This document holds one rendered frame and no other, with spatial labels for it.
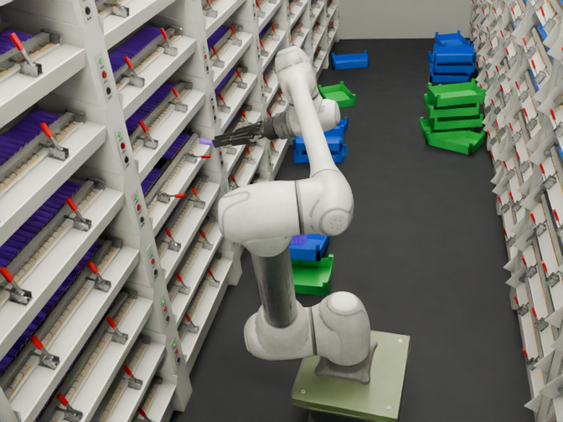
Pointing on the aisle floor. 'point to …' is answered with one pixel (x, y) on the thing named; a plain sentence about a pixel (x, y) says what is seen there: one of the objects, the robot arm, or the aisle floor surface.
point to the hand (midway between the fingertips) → (223, 140)
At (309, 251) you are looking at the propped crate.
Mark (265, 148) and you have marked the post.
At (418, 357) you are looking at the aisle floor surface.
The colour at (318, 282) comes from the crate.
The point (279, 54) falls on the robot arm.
